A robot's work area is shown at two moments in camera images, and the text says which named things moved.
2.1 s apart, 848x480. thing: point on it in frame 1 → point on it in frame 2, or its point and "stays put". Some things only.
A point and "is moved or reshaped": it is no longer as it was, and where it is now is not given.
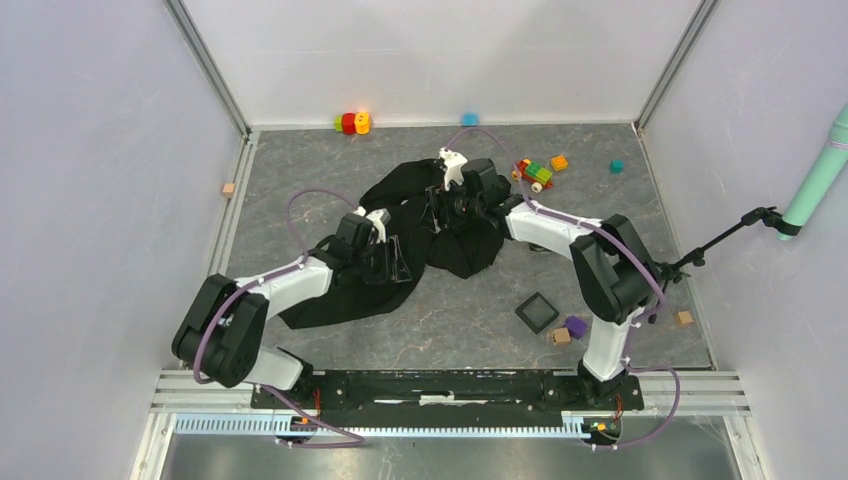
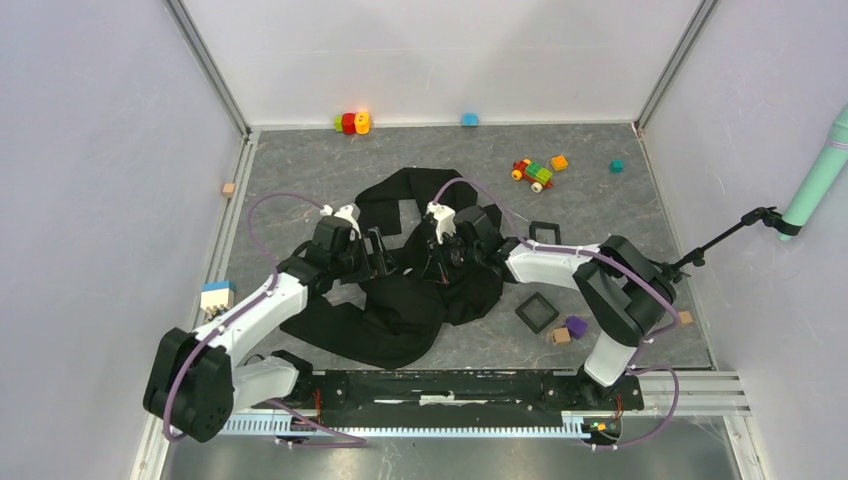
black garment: x=458 y=251 is moved or reshaped
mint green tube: x=831 y=160 stays put
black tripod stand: x=768 y=216 stays put
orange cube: x=559 y=162 stays put
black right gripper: x=436 y=198 → x=437 y=268
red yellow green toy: x=350 y=123 stays put
